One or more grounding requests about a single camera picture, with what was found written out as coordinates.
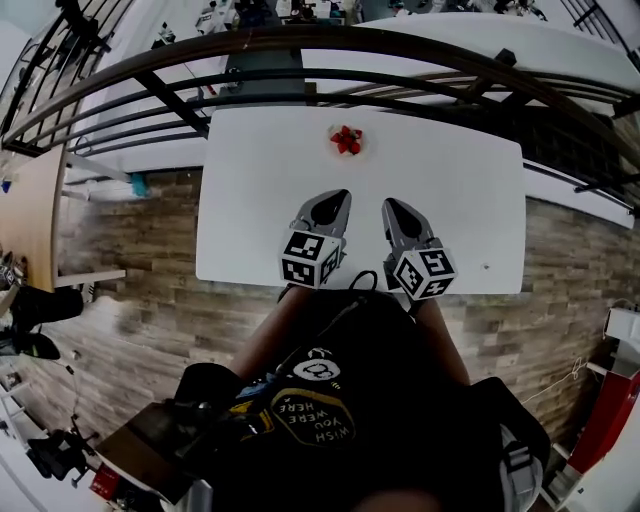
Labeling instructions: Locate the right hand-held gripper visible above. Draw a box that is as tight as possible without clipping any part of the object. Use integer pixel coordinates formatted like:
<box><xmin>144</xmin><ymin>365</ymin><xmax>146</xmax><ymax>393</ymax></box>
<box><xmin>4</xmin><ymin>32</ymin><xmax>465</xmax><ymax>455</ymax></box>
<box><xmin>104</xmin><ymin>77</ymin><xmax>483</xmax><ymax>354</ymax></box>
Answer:
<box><xmin>382</xmin><ymin>198</ymin><xmax>459</xmax><ymax>302</ymax></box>

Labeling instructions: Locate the brown box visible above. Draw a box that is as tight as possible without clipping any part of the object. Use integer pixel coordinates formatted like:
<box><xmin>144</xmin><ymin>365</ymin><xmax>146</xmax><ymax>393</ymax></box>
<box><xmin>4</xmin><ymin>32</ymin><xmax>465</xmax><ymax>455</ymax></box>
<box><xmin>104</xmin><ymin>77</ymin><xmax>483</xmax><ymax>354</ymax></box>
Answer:
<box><xmin>94</xmin><ymin>402</ymin><xmax>211</xmax><ymax>504</ymax></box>

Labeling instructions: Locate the black cable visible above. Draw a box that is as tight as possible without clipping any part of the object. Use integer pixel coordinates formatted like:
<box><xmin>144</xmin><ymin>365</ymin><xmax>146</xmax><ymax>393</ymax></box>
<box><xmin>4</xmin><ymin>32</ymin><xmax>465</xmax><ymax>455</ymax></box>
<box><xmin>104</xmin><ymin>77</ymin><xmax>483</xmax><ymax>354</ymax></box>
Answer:
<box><xmin>348</xmin><ymin>269</ymin><xmax>380</xmax><ymax>292</ymax></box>

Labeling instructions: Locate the white cabinet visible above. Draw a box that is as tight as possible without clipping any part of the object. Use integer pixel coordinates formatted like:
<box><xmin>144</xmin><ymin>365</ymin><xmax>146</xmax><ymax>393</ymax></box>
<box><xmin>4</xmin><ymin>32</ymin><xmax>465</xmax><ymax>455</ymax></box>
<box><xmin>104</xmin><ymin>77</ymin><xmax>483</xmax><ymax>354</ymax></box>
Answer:
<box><xmin>604</xmin><ymin>307</ymin><xmax>640</xmax><ymax>361</ymax></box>

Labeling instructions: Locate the person's black printed t-shirt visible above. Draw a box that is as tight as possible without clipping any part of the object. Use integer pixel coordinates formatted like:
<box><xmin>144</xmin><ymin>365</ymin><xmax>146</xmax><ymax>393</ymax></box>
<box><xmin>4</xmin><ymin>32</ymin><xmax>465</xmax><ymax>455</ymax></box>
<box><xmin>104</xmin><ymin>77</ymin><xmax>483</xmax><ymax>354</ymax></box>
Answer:
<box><xmin>174</xmin><ymin>289</ymin><xmax>551</xmax><ymax>512</ymax></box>

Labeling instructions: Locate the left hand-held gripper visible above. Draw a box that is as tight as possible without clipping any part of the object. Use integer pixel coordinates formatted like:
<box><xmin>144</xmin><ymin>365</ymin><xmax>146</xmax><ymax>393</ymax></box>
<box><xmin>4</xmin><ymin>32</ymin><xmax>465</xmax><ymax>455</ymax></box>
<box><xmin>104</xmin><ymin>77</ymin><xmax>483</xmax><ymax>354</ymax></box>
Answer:
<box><xmin>279</xmin><ymin>188</ymin><xmax>353</xmax><ymax>290</ymax></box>

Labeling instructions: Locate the red cabinet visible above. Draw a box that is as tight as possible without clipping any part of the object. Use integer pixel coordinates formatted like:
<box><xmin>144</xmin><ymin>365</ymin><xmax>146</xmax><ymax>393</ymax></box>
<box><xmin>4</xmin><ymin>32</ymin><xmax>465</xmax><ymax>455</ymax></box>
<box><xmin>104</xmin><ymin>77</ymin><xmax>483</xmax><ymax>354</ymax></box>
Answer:
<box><xmin>567</xmin><ymin>372</ymin><xmax>640</xmax><ymax>476</ymax></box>

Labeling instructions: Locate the white floor cable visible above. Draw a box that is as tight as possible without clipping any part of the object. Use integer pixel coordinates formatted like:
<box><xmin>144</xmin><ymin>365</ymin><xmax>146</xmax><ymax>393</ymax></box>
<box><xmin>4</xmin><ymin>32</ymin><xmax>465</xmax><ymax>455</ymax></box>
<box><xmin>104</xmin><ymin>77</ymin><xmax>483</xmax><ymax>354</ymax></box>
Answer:
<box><xmin>519</xmin><ymin>357</ymin><xmax>589</xmax><ymax>406</ymax></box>

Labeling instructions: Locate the black bag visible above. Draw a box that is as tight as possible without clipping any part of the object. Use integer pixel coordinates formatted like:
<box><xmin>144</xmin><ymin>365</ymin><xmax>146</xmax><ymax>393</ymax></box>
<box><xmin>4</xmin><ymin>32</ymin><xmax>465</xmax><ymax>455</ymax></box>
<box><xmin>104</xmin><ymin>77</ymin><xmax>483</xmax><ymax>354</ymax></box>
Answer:
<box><xmin>9</xmin><ymin>284</ymin><xmax>85</xmax><ymax>361</ymax></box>

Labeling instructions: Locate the person's left forearm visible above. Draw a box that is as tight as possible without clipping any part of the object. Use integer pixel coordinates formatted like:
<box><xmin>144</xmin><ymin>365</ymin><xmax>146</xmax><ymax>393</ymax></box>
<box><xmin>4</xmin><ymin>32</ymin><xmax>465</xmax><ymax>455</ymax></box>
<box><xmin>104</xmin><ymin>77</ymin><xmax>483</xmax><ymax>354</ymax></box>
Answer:
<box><xmin>229</xmin><ymin>284</ymin><xmax>314</xmax><ymax>381</ymax></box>

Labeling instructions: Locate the small red box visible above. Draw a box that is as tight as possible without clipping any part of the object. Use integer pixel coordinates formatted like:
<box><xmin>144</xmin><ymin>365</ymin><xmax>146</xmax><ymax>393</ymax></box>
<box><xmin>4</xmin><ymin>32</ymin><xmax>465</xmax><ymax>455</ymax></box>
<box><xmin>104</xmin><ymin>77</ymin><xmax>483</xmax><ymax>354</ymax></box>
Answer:
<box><xmin>89</xmin><ymin>464</ymin><xmax>121</xmax><ymax>501</ymax></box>

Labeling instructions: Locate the grey backpack strap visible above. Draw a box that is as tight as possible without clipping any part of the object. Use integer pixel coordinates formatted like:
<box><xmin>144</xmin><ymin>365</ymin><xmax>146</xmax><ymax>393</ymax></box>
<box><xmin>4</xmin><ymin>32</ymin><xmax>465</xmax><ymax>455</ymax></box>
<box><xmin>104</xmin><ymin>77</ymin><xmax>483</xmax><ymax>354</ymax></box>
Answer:
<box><xmin>499</xmin><ymin>424</ymin><xmax>544</xmax><ymax>512</ymax></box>

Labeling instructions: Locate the person's right forearm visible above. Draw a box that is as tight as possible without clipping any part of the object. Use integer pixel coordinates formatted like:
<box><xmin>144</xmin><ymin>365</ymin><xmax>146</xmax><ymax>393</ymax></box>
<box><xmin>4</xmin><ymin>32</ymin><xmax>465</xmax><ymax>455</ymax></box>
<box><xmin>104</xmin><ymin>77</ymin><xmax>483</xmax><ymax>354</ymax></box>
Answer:
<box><xmin>412</xmin><ymin>297</ymin><xmax>471</xmax><ymax>386</ymax></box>

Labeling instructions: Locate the black office chair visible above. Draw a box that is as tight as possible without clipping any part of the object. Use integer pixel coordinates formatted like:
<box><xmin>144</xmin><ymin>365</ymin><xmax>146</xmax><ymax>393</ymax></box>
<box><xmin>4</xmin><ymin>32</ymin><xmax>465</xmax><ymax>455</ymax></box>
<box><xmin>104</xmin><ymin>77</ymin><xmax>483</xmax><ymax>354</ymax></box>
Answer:
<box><xmin>27</xmin><ymin>427</ymin><xmax>96</xmax><ymax>489</ymax></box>

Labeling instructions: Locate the small plate of strawberries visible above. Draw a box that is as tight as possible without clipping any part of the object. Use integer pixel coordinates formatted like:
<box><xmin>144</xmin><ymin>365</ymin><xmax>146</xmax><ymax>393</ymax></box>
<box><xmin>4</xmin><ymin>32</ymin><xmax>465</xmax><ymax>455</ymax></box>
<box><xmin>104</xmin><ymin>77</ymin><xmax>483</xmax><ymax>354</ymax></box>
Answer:
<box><xmin>327</xmin><ymin>123</ymin><xmax>374</xmax><ymax>161</ymax></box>

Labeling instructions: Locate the light wooden table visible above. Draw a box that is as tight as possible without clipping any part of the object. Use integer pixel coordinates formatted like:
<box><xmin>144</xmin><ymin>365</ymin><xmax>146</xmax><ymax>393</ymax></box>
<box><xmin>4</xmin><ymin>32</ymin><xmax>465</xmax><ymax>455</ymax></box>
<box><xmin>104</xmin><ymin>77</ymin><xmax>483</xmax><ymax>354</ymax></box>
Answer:
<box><xmin>0</xmin><ymin>144</ymin><xmax>126</xmax><ymax>294</ymax></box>

